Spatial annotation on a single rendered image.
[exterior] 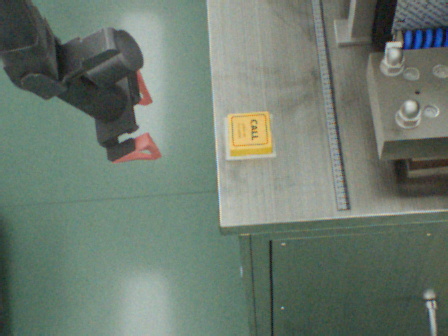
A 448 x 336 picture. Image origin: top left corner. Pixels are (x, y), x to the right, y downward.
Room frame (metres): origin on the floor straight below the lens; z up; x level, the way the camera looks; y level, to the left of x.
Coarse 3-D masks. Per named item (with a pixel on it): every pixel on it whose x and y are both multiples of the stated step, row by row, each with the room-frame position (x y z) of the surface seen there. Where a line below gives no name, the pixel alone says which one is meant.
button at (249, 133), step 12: (228, 120) 0.75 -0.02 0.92; (240, 120) 0.75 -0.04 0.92; (252, 120) 0.75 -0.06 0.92; (264, 120) 0.74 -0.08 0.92; (228, 132) 0.73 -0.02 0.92; (240, 132) 0.73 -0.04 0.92; (252, 132) 0.72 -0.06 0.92; (264, 132) 0.72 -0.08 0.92; (240, 144) 0.70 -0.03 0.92; (252, 144) 0.70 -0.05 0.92; (264, 144) 0.70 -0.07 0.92
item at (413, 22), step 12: (408, 0) 0.81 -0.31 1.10; (420, 0) 0.81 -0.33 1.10; (432, 0) 0.81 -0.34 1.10; (444, 0) 0.81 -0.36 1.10; (396, 12) 0.81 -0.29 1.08; (408, 12) 0.81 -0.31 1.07; (420, 12) 0.81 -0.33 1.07; (432, 12) 0.81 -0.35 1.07; (444, 12) 0.81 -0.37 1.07; (396, 24) 0.81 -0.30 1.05; (408, 24) 0.81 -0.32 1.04; (420, 24) 0.81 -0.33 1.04; (432, 24) 0.81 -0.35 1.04; (444, 24) 0.81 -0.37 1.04
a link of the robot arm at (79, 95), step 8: (80, 72) 0.66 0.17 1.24; (72, 80) 0.65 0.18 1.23; (80, 80) 0.66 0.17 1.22; (88, 80) 0.66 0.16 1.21; (72, 88) 0.65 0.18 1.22; (80, 88) 0.65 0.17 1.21; (88, 88) 0.65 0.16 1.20; (96, 88) 0.66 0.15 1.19; (56, 96) 0.65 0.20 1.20; (64, 96) 0.64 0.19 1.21; (72, 96) 0.64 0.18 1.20; (80, 96) 0.65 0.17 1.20; (88, 96) 0.65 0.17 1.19; (96, 96) 0.65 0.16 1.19; (72, 104) 0.65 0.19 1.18; (80, 104) 0.65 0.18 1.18; (88, 104) 0.65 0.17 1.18
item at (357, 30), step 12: (360, 0) 0.90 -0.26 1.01; (372, 0) 0.89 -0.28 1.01; (360, 12) 0.90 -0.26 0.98; (372, 12) 0.89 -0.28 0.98; (336, 24) 0.93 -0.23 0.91; (348, 24) 0.92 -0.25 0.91; (360, 24) 0.89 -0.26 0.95; (372, 24) 0.89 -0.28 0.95; (336, 36) 0.90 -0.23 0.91; (348, 36) 0.90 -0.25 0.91; (360, 36) 0.89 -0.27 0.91
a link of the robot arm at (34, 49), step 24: (0, 0) 0.65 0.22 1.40; (24, 0) 0.66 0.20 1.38; (0, 24) 0.64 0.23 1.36; (24, 24) 0.65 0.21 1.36; (48, 24) 0.70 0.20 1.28; (0, 48) 0.64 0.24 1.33; (24, 48) 0.64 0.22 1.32; (48, 48) 0.67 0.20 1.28; (24, 72) 0.64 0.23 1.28; (48, 72) 0.64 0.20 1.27
